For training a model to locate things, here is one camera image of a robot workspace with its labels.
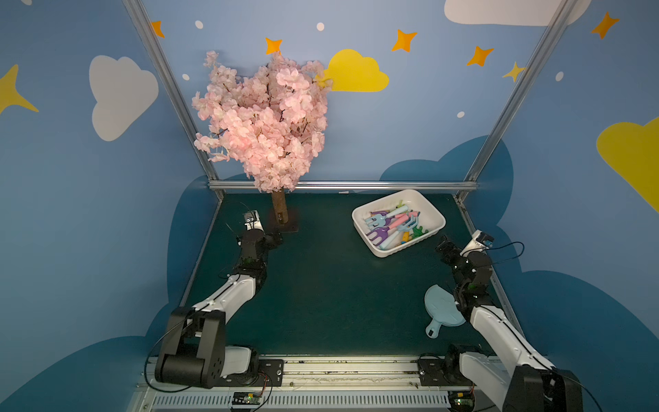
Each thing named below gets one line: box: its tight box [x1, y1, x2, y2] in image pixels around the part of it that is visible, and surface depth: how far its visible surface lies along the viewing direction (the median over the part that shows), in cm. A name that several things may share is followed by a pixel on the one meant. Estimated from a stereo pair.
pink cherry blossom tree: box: [192, 50, 330, 225], surface depth 67 cm
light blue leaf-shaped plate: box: [424, 284, 466, 340], surface depth 88 cm
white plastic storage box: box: [351, 189, 447, 258], surface depth 113 cm
